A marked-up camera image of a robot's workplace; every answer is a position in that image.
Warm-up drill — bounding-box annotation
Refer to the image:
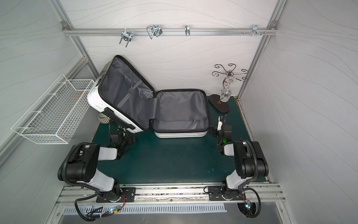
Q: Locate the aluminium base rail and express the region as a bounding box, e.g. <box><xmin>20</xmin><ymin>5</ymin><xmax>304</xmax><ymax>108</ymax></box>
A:
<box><xmin>55</xmin><ymin>182</ymin><xmax>286</xmax><ymax>206</ymax></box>

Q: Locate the metal U-bolt hook left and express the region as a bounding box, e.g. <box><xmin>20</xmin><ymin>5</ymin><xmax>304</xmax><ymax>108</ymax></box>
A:
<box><xmin>119</xmin><ymin>29</ymin><xmax>132</xmax><ymax>48</ymax></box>

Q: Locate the striped ceramic mug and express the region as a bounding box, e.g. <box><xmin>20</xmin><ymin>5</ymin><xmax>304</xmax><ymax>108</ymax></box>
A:
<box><xmin>97</xmin><ymin>113</ymin><xmax>111</xmax><ymax>124</ymax></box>

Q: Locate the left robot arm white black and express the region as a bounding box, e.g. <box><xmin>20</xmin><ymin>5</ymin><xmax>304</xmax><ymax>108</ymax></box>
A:
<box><xmin>57</xmin><ymin>133</ymin><xmax>137</xmax><ymax>198</ymax></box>

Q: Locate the black metal jewelry stand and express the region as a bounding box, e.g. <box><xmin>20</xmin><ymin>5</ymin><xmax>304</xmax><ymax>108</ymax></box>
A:
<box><xmin>209</xmin><ymin>63</ymin><xmax>249</xmax><ymax>113</ymax></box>

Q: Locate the metal bracket hook right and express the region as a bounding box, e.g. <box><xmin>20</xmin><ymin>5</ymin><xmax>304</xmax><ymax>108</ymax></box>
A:
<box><xmin>242</xmin><ymin>25</ymin><xmax>267</xmax><ymax>36</ymax></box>

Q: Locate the glass ornament on stand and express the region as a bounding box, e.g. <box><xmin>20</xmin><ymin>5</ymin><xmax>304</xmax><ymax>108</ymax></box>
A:
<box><xmin>220</xmin><ymin>78</ymin><xmax>234</xmax><ymax>103</ymax></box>

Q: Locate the white wire basket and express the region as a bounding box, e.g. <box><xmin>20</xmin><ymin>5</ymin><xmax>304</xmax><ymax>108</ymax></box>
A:
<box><xmin>11</xmin><ymin>74</ymin><xmax>94</xmax><ymax>145</ymax></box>

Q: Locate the white slotted cable duct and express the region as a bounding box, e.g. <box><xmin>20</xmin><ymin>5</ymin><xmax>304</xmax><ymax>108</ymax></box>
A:
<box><xmin>62</xmin><ymin>203</ymin><xmax>227</xmax><ymax>215</ymax></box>

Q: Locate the white hard-shell suitcase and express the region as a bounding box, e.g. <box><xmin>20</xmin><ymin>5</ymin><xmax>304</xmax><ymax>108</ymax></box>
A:
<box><xmin>87</xmin><ymin>55</ymin><xmax>210</xmax><ymax>138</ymax></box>

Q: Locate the horizontal aluminium rail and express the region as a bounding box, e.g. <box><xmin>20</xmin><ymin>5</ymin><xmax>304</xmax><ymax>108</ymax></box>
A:
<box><xmin>62</xmin><ymin>27</ymin><xmax>278</xmax><ymax>36</ymax></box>

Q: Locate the metal wire hook middle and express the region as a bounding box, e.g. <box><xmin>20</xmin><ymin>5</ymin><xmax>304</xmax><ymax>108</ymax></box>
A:
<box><xmin>146</xmin><ymin>25</ymin><xmax>163</xmax><ymax>39</ymax></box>

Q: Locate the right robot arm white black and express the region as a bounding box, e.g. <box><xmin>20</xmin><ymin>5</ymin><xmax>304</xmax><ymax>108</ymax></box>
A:
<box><xmin>209</xmin><ymin>124</ymin><xmax>269</xmax><ymax>192</ymax></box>

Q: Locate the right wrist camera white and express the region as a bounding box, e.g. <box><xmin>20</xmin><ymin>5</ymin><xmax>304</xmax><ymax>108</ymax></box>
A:
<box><xmin>217</xmin><ymin>114</ymin><xmax>227</xmax><ymax>131</ymax></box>

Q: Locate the green table mat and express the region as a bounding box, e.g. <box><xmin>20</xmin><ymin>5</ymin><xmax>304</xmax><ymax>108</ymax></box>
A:
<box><xmin>90</xmin><ymin>96</ymin><xmax>266</xmax><ymax>185</ymax></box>

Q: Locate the small metal hook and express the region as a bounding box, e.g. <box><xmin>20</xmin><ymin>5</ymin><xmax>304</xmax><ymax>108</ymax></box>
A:
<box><xmin>184</xmin><ymin>25</ymin><xmax>190</xmax><ymax>36</ymax></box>

